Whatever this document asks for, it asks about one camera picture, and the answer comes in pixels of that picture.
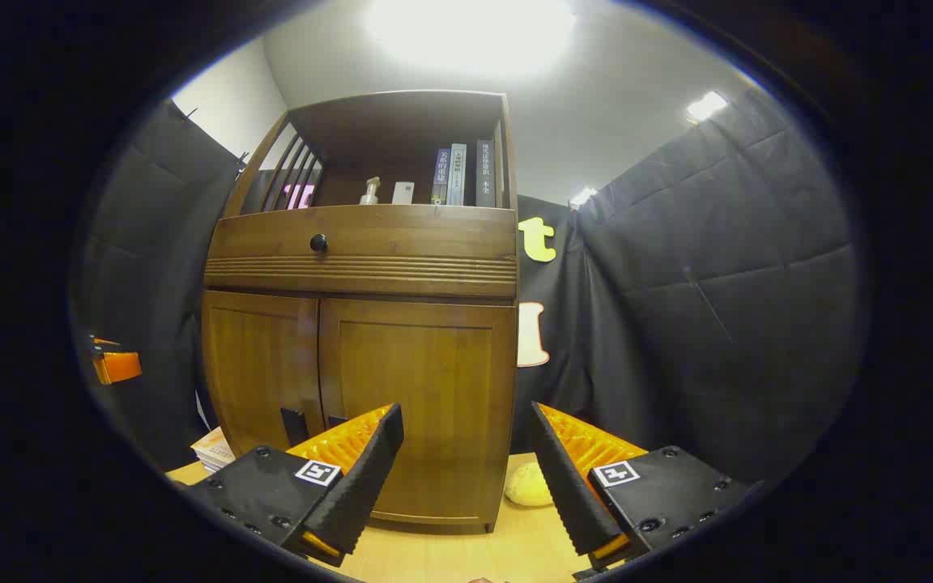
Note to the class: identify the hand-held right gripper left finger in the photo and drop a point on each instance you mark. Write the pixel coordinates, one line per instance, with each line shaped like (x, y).
(369, 478)

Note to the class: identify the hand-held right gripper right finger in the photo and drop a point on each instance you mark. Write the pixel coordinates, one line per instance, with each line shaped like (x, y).
(568, 486)

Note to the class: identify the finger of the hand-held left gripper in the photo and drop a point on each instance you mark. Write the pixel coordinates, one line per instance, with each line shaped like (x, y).
(118, 367)

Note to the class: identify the wooden shoe cabinet door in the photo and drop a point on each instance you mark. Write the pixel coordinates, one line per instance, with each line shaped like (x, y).
(256, 364)
(434, 380)

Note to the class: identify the wooden double-door shoe cabinet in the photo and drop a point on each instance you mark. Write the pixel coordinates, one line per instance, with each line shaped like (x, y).
(402, 121)

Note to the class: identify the pale yellow round object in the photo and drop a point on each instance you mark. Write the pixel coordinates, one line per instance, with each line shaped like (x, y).
(527, 486)

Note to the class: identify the stack of books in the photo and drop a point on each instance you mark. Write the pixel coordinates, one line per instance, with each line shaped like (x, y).
(215, 449)

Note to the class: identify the black drawer knob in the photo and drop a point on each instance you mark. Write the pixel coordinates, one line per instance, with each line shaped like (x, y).
(318, 243)

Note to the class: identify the wooden drawer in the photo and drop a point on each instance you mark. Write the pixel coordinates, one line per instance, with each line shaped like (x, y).
(418, 235)

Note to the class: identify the black backdrop cloth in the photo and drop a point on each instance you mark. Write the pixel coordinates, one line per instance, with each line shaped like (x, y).
(717, 283)

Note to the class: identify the pump bottle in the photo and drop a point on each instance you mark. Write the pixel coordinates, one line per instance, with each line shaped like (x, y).
(370, 194)

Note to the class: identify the small white box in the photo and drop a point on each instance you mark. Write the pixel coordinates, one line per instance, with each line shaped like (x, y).
(403, 193)

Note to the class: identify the small ceiling light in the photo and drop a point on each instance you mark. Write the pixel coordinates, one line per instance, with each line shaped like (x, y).
(584, 196)
(706, 106)

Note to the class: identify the blue book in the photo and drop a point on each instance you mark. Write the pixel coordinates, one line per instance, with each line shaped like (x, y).
(440, 178)

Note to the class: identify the grey book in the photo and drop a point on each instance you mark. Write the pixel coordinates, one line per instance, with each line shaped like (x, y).
(457, 174)

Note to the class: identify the large ceiling light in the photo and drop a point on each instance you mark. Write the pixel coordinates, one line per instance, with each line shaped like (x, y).
(470, 32)

